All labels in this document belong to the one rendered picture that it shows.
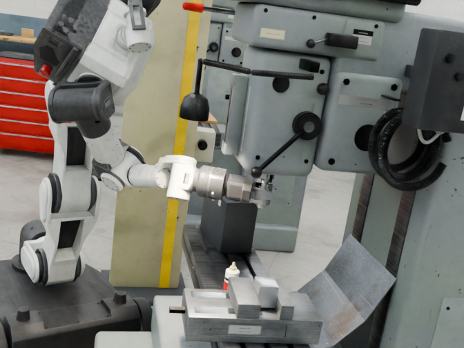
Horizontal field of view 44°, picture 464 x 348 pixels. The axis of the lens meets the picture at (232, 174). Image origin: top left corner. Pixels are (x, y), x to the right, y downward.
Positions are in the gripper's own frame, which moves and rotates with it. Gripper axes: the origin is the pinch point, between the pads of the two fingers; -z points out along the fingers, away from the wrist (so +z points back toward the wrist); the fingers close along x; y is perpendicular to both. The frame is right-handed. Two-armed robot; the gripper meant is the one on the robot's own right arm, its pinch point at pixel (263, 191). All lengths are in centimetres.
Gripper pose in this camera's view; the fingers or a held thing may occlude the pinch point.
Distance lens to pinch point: 158.4
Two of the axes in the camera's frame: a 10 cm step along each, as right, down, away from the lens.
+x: 1.2, -2.5, 9.6
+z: -9.8, -1.7, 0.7
